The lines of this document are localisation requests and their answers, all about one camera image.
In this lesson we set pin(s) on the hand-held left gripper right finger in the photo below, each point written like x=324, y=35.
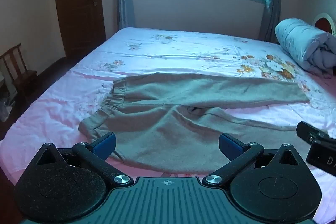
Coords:
x=229, y=146

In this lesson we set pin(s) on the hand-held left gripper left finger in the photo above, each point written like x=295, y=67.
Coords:
x=105, y=147

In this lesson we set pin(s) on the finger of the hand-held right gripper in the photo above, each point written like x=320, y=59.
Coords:
x=311, y=132

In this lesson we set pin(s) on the grey pants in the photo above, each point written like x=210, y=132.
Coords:
x=183, y=119

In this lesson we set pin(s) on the rolled grey quilt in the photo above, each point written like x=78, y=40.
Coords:
x=302, y=40

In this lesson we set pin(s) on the bed with pink floral sheet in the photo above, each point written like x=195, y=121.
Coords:
x=183, y=53

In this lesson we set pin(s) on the clear plastic bag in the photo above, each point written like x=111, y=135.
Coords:
x=5, y=111

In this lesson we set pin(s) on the dark wooden headboard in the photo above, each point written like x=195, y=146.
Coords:
x=324, y=23

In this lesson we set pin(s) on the wooden chair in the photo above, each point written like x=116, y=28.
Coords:
x=18, y=71

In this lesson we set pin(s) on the dark wooden door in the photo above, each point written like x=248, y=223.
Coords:
x=78, y=3

